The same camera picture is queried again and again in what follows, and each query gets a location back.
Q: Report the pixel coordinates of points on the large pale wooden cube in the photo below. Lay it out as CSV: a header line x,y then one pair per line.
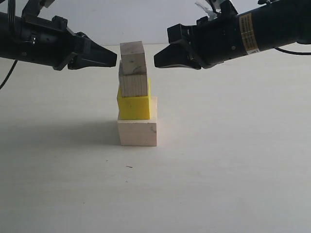
x,y
141,133

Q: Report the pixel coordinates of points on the yellow cube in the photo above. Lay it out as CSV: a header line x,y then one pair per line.
x,y
134,108

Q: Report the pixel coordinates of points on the medium natural wooden cube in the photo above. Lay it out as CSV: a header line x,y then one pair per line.
x,y
133,85

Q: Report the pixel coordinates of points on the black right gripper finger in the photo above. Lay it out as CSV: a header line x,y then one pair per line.
x,y
174,54
180,66

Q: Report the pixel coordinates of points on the small natural wooden cube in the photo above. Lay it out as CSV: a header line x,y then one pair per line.
x,y
133,58

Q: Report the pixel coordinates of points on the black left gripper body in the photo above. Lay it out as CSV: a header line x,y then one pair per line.
x,y
48,42

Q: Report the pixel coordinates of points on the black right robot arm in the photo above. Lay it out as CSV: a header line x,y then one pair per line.
x,y
274,24

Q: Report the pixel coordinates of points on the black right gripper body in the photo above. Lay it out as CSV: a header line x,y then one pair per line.
x,y
211,42

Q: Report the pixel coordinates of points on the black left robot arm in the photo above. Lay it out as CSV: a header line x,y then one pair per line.
x,y
9,48

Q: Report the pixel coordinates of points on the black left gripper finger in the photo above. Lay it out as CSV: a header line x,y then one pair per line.
x,y
80,62
97,50

